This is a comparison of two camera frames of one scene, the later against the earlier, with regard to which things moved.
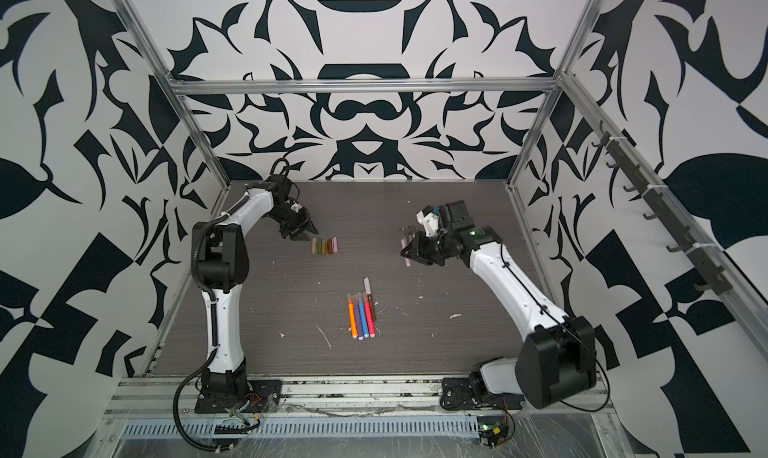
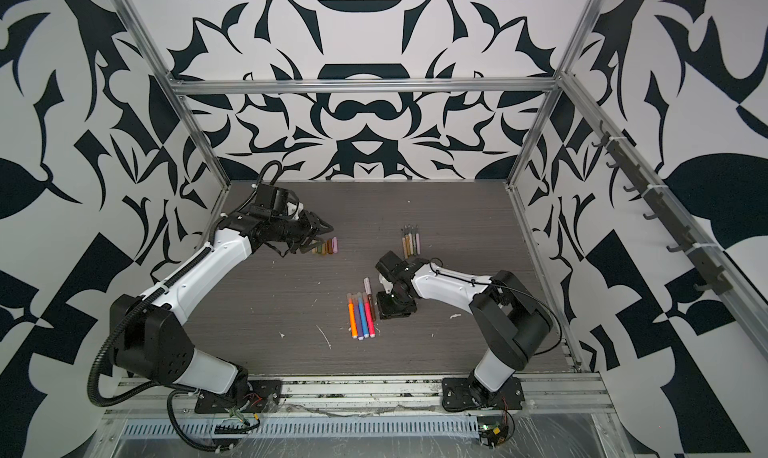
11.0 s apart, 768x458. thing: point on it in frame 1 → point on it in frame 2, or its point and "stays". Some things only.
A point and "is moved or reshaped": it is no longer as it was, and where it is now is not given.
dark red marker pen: x=372 y=308 stays
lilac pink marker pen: x=404 y=246 is moved or reshaped
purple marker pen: x=359 y=328 stays
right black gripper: x=422 y=242 → x=385 y=312
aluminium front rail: x=176 y=396 stays
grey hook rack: x=712 y=275 stays
